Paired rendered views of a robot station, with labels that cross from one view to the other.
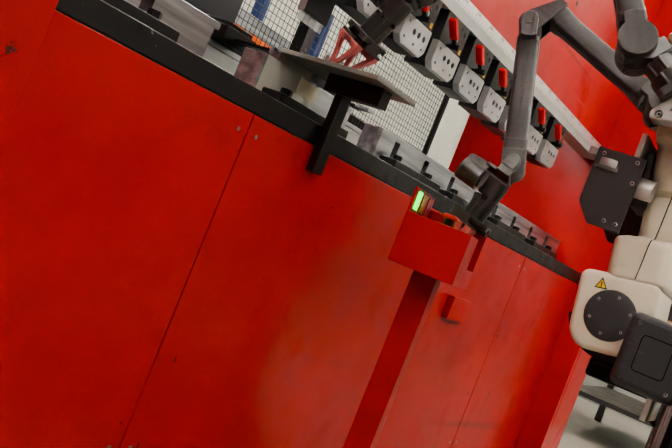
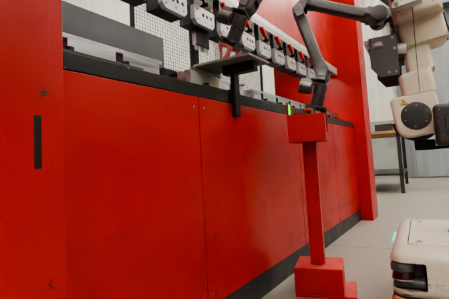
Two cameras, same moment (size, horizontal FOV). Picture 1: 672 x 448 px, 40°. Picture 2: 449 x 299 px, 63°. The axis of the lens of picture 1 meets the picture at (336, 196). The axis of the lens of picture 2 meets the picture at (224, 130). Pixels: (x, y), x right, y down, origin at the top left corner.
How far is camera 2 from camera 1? 0.53 m
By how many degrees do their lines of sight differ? 3
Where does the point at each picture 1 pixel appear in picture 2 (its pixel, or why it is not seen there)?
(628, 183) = (392, 49)
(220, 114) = (182, 101)
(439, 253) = (312, 128)
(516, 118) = (313, 53)
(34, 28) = (54, 75)
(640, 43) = not seen: outside the picture
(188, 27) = (145, 67)
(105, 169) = (136, 152)
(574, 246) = (344, 113)
